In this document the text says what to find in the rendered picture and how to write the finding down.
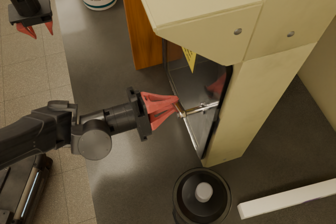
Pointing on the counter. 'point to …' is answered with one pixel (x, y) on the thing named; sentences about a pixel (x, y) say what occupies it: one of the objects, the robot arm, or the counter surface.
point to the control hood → (201, 11)
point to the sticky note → (190, 56)
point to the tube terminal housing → (271, 54)
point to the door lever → (181, 113)
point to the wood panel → (139, 27)
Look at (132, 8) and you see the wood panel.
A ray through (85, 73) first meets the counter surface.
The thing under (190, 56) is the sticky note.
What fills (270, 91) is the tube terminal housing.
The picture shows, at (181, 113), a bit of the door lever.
